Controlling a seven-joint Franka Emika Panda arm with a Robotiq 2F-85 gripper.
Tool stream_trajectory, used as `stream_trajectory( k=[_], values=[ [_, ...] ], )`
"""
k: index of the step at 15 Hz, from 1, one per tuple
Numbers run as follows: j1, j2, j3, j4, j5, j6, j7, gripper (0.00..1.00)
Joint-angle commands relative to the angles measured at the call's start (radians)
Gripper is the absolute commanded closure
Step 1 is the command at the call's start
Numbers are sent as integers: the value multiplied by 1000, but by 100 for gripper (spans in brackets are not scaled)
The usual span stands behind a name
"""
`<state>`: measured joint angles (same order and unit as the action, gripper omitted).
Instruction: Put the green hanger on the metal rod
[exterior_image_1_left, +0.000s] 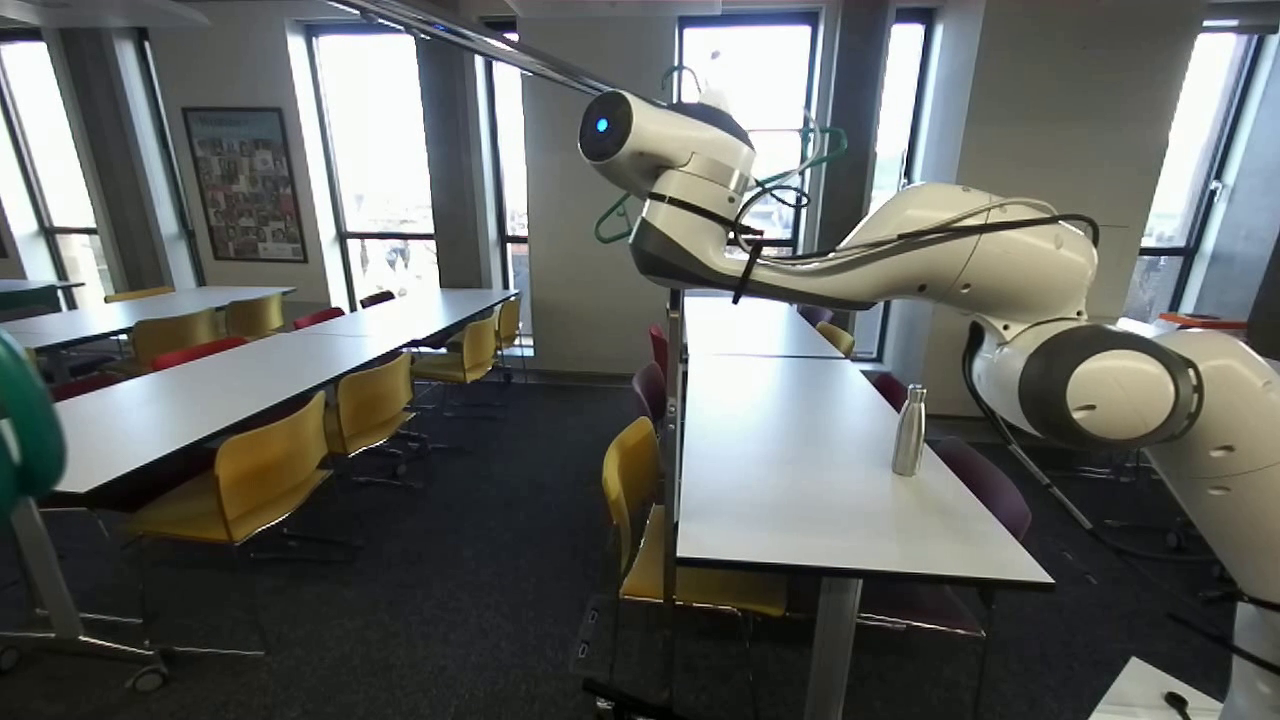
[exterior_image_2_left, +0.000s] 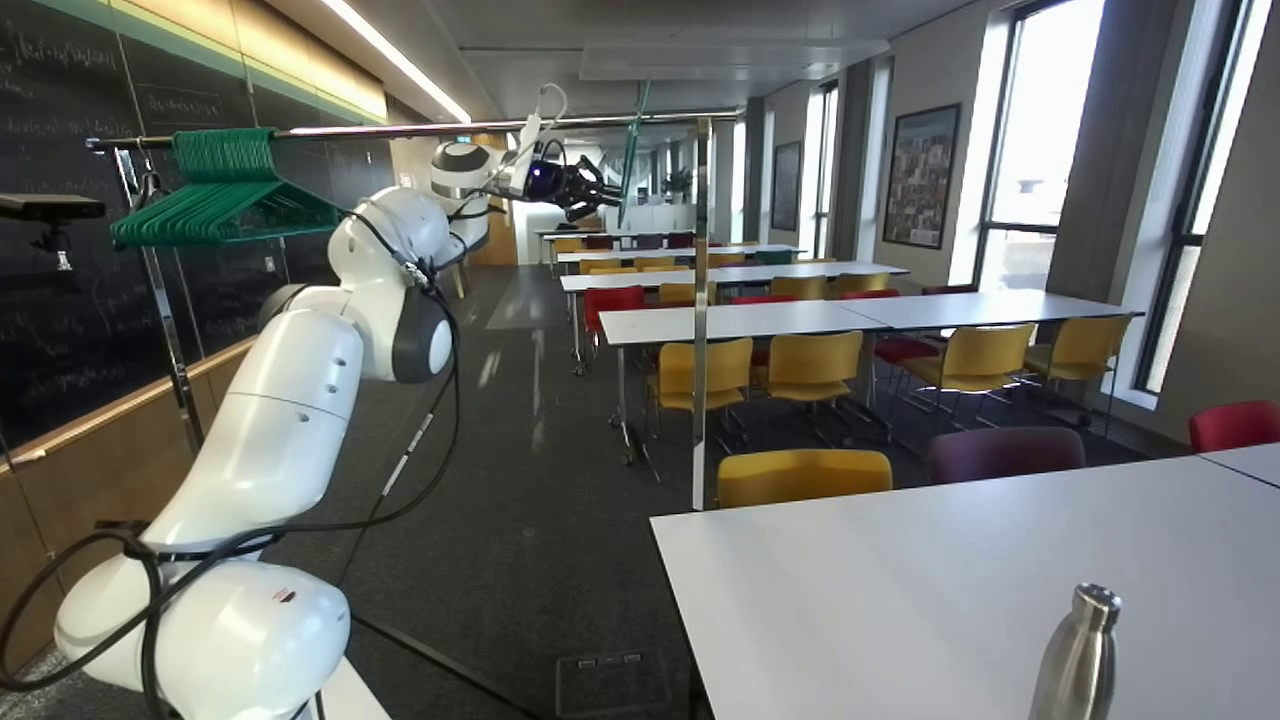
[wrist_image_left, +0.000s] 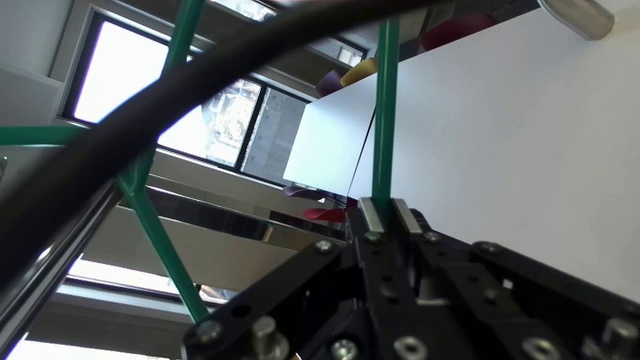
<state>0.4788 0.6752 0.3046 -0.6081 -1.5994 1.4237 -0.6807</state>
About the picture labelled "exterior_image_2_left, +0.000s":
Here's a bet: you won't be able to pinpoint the floor socket hatch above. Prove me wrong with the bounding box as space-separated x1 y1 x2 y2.
554 651 653 718

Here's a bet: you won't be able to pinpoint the metal clothes rack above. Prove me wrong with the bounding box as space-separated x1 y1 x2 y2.
85 108 743 512

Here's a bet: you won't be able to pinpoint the bunch of green hangers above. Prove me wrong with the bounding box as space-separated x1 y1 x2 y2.
109 127 347 252

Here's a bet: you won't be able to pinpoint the blackboard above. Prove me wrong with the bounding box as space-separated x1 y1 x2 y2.
0 0 397 451

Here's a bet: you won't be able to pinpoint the window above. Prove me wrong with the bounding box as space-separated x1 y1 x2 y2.
974 0 1107 293
812 80 842 261
1134 0 1273 397

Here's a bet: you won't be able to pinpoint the green hanger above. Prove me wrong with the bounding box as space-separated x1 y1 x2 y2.
616 80 653 231

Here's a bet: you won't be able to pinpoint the yellow chair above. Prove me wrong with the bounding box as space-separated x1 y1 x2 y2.
716 448 894 510

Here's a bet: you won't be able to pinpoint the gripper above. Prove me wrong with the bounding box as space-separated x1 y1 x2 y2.
526 157 626 224

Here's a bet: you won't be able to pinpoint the purple chair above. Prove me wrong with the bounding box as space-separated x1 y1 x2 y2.
926 426 1087 487

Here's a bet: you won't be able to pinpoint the small framed picture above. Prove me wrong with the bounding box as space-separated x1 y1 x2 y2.
769 140 804 234

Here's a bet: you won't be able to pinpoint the ceiling light strip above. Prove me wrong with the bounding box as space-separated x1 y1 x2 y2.
318 0 473 125

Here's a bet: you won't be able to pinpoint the metal rod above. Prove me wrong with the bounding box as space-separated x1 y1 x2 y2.
85 108 743 153

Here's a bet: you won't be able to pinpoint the large framed picture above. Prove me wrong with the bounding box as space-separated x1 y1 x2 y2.
882 102 962 250

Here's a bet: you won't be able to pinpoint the steel bottle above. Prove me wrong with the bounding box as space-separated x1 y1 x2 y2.
1028 583 1123 720

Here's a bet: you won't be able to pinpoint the camera on mount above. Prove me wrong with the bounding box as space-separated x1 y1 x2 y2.
0 192 107 273

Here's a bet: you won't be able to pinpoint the rows of white tables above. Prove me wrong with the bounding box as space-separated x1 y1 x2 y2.
535 228 1147 483

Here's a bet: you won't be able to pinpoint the large white table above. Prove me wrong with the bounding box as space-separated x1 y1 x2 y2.
649 443 1280 720

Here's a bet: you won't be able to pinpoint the group of yellow red chairs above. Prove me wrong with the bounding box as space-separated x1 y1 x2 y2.
550 232 1137 453

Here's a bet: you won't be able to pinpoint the red chair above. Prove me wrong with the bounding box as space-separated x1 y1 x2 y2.
1187 400 1280 454

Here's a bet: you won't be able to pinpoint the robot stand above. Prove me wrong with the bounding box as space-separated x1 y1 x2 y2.
316 655 393 720

